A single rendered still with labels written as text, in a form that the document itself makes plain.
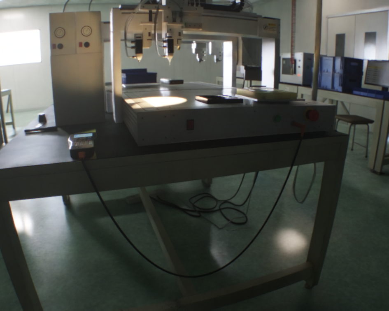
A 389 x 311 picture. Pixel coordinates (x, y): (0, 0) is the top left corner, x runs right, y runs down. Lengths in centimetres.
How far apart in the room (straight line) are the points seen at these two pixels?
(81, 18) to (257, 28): 77
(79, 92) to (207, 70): 770
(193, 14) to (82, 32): 45
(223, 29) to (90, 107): 67
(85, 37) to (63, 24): 11
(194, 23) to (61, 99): 62
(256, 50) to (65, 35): 105
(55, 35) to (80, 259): 113
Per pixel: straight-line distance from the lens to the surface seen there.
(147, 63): 833
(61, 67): 126
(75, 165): 77
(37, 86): 836
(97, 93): 126
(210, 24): 131
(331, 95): 365
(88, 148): 78
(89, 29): 125
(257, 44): 176
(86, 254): 170
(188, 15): 115
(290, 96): 105
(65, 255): 173
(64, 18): 127
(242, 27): 137
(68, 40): 126
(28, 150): 95
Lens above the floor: 98
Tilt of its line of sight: 17 degrees down
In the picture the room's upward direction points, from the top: straight up
